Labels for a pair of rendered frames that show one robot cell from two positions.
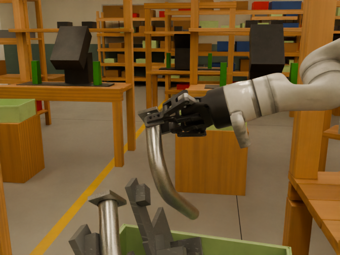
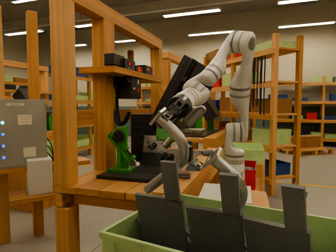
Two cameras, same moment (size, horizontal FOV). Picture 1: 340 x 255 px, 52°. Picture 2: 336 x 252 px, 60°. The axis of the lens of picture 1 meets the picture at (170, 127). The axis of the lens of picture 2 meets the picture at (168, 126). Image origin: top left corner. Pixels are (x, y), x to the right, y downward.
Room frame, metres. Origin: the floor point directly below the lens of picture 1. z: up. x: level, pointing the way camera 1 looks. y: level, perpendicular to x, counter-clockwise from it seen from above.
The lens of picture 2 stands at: (0.45, 0.83, 1.31)
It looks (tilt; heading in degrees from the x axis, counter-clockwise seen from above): 4 degrees down; 283
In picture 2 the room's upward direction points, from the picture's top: straight up
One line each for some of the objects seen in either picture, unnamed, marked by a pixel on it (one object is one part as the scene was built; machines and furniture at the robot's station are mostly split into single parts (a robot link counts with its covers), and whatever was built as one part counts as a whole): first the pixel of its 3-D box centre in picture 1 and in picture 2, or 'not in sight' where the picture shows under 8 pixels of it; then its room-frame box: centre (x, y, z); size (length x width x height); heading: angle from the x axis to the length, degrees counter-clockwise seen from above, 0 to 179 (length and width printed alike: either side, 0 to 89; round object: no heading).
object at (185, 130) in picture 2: not in sight; (177, 130); (0.88, -1.29, 1.11); 0.39 x 0.16 x 0.03; 175
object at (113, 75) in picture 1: (148, 48); not in sight; (10.79, 0.66, 1.11); 3.01 x 0.54 x 2.23; 82
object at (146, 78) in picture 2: not in sight; (128, 76); (1.25, -1.24, 1.52); 0.90 x 0.25 x 0.04; 85
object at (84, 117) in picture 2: not in sight; (116, 115); (1.36, -1.25, 1.23); 1.30 x 0.05 x 0.09; 85
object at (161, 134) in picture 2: not in sight; (166, 124); (0.93, -1.14, 1.17); 0.13 x 0.12 x 0.20; 85
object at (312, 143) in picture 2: not in sight; (304, 144); (-1.36, -7.71, 0.22); 1.20 x 0.80 x 0.44; 32
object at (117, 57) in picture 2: not in sight; (114, 60); (1.23, -0.95, 1.59); 0.15 x 0.07 x 0.07; 85
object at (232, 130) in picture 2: not in sight; (234, 140); (0.46, -0.60, 1.14); 0.09 x 0.09 x 0.17; 5
